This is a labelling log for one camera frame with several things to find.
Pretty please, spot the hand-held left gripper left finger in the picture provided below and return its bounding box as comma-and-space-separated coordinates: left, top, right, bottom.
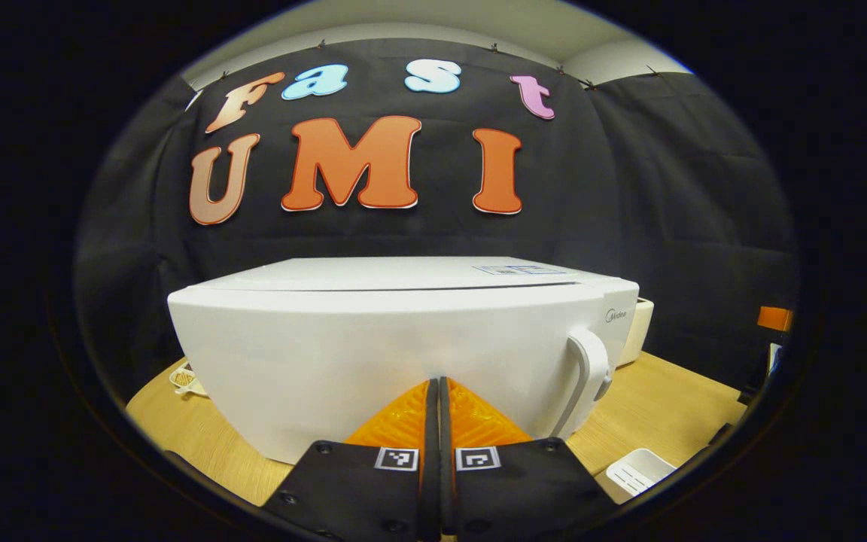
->
262, 379, 440, 542

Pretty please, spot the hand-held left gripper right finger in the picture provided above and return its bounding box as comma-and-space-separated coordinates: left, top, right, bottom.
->
440, 376, 619, 542

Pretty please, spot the white microwave oven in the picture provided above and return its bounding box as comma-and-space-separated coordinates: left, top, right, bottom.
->
167, 256, 640, 465

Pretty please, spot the white plastic tray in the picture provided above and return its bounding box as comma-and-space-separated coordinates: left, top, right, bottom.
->
605, 448, 677, 498

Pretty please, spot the white toaster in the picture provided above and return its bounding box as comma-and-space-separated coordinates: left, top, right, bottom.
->
618, 297, 655, 367

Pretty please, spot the black backdrop cloth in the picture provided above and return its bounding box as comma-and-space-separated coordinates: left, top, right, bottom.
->
74, 38, 799, 392

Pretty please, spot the white divided snack dish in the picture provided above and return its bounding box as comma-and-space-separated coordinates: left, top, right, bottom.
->
169, 363, 208, 398

